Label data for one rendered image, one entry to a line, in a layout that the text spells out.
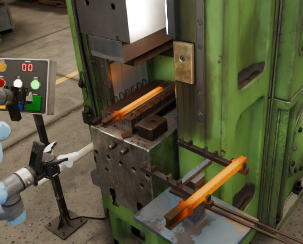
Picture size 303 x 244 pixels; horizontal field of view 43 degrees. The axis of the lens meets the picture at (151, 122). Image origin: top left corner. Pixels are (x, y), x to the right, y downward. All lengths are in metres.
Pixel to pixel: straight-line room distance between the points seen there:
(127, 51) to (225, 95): 0.45
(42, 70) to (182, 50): 0.78
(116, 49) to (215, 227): 0.82
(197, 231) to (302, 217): 1.32
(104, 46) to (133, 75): 0.46
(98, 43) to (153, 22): 0.25
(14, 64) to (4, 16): 4.97
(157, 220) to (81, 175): 1.61
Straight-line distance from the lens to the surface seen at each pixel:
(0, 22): 7.03
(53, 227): 2.73
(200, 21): 1.49
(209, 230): 1.52
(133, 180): 1.87
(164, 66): 2.14
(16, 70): 2.09
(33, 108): 2.02
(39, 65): 2.02
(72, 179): 3.08
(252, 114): 1.99
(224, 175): 1.33
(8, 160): 3.51
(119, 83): 2.02
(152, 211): 1.59
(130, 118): 1.76
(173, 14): 1.51
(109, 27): 1.62
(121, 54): 1.61
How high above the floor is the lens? 1.87
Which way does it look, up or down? 31 degrees down
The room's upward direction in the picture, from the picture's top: 5 degrees counter-clockwise
